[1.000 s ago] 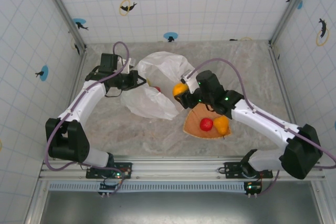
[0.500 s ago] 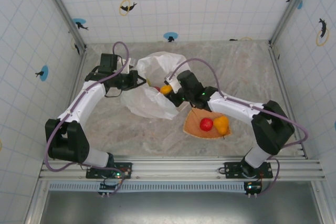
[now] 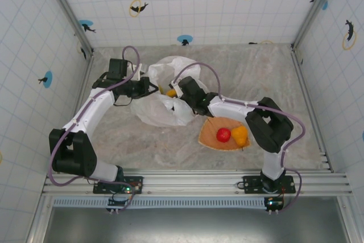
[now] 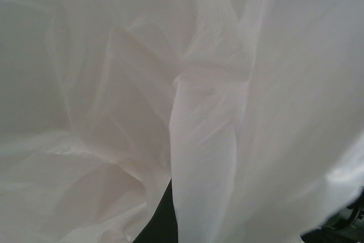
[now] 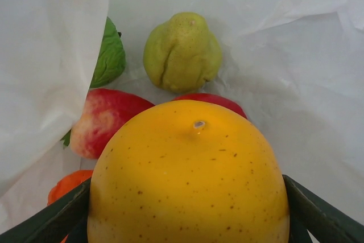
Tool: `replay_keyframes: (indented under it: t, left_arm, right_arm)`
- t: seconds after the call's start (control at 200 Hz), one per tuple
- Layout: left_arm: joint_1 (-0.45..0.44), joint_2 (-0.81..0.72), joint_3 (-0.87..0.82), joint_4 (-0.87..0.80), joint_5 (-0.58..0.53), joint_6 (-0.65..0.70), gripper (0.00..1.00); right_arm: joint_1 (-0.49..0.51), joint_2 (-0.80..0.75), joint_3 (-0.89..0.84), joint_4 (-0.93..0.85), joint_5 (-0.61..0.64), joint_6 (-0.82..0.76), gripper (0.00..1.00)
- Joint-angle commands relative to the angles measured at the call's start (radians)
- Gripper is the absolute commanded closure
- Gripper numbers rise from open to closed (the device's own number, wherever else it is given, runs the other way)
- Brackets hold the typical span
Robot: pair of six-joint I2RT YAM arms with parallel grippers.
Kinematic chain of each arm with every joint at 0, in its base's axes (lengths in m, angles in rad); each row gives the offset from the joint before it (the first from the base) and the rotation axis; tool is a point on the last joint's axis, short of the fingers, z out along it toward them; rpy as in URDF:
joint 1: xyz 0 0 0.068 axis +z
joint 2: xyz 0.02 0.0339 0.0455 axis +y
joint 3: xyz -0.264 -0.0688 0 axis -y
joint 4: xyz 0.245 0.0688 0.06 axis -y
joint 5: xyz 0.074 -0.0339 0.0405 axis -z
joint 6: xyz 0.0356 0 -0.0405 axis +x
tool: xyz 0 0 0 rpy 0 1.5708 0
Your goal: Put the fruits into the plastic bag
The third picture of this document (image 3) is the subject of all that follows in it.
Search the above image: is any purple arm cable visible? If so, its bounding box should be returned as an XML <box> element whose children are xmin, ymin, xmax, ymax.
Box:
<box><xmin>172</xmin><ymin>62</ymin><xmax>307</xmax><ymax>212</ymax></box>
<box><xmin>48</xmin><ymin>45</ymin><xmax>142</xmax><ymax>211</ymax></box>

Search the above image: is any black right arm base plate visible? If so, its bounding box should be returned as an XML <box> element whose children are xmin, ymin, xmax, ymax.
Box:
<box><xmin>242</xmin><ymin>175</ymin><xmax>296</xmax><ymax>195</ymax></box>

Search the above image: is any yellow pear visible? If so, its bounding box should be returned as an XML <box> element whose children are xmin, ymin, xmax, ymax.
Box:
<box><xmin>230</xmin><ymin>125</ymin><xmax>249</xmax><ymax>147</ymax></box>

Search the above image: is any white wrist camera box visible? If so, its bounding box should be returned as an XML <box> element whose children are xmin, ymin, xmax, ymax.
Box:
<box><xmin>168</xmin><ymin>79</ymin><xmax>184</xmax><ymax>98</ymax></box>
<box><xmin>131</xmin><ymin>63</ymin><xmax>149</xmax><ymax>82</ymax></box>

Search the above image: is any aluminium mounting rail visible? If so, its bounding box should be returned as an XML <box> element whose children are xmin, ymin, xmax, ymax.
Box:
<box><xmin>42</xmin><ymin>171</ymin><xmax>353</xmax><ymax>197</ymax></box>

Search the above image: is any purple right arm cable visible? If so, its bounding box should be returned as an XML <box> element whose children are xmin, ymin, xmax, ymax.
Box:
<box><xmin>172</xmin><ymin>62</ymin><xmax>307</xmax><ymax>212</ymax></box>

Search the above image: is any aluminium table side rail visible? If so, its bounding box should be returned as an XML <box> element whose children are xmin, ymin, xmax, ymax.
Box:
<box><xmin>290</xmin><ymin>48</ymin><xmax>334</xmax><ymax>173</ymax></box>
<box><xmin>69</xmin><ymin>55</ymin><xmax>95</xmax><ymax>129</ymax></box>

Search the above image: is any white slotted cable duct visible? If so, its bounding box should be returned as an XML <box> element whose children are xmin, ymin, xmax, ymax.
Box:
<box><xmin>52</xmin><ymin>197</ymin><xmax>270</xmax><ymax>209</ymax></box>

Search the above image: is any small circuit board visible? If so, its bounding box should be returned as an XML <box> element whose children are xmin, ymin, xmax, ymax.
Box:
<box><xmin>264</xmin><ymin>196</ymin><xmax>284</xmax><ymax>212</ymax></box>
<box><xmin>106</xmin><ymin>196</ymin><xmax>132</xmax><ymax>213</ymax></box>

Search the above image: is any aluminium frame post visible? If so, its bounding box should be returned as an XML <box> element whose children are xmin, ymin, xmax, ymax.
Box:
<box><xmin>291</xmin><ymin>0</ymin><xmax>344</xmax><ymax>50</ymax></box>
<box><xmin>39</xmin><ymin>0</ymin><xmax>94</xmax><ymax>56</ymax></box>

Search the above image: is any woven triangular bamboo basket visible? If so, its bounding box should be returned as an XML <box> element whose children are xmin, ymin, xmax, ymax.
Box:
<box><xmin>198</xmin><ymin>116</ymin><xmax>252</xmax><ymax>151</ymax></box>

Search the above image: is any white plastic bag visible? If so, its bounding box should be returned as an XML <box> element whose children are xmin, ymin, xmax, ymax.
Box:
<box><xmin>130</xmin><ymin>55</ymin><xmax>210</xmax><ymax>127</ymax></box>

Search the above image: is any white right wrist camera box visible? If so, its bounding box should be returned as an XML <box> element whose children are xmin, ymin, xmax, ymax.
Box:
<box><xmin>168</xmin><ymin>79</ymin><xmax>184</xmax><ymax>98</ymax></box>

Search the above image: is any right aluminium table side rail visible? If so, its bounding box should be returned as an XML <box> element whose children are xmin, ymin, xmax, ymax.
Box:
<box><xmin>290</xmin><ymin>48</ymin><xmax>334</xmax><ymax>173</ymax></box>

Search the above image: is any right aluminium frame post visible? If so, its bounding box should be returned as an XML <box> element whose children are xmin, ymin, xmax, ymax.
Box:
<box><xmin>291</xmin><ymin>0</ymin><xmax>344</xmax><ymax>50</ymax></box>

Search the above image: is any left small circuit board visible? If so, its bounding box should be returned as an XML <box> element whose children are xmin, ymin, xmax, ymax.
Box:
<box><xmin>106</xmin><ymin>196</ymin><xmax>132</xmax><ymax>213</ymax></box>

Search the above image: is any left aluminium table side rail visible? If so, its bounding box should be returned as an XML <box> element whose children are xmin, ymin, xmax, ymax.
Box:
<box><xmin>69</xmin><ymin>55</ymin><xmax>95</xmax><ymax>129</ymax></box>

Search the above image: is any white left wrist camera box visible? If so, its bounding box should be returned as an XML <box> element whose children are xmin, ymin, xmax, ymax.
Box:
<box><xmin>131</xmin><ymin>63</ymin><xmax>149</xmax><ymax>82</ymax></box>

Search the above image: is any bright red apple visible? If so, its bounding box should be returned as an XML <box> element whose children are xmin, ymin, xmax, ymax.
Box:
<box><xmin>216</xmin><ymin>127</ymin><xmax>231</xmax><ymax>143</ymax></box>

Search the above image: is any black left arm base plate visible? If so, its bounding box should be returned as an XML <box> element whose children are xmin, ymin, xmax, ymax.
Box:
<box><xmin>93</xmin><ymin>175</ymin><xmax>144</xmax><ymax>195</ymax></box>

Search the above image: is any left aluminium frame post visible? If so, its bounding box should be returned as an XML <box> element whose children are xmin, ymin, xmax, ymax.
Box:
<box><xmin>39</xmin><ymin>0</ymin><xmax>94</xmax><ymax>56</ymax></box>

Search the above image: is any right small circuit board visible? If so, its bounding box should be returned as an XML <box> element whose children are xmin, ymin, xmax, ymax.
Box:
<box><xmin>264</xmin><ymin>196</ymin><xmax>284</xmax><ymax>212</ymax></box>

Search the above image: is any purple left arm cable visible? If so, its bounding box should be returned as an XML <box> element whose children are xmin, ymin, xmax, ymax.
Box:
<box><xmin>48</xmin><ymin>45</ymin><xmax>142</xmax><ymax>211</ymax></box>

